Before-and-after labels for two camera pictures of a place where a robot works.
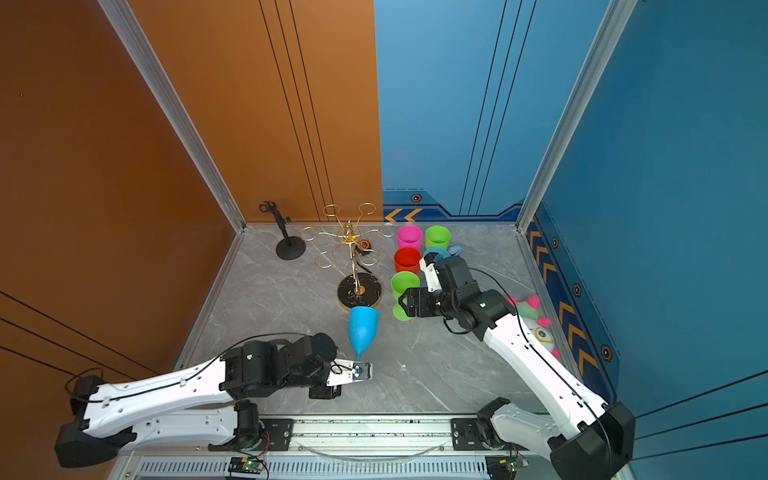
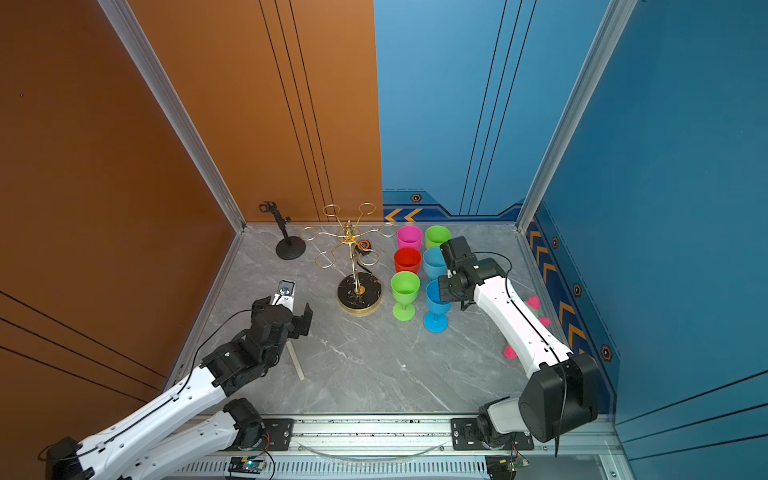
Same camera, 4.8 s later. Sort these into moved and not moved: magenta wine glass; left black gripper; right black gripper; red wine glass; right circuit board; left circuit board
Moved: left black gripper; right black gripper
Not moved: left circuit board; red wine glass; magenta wine glass; right circuit board
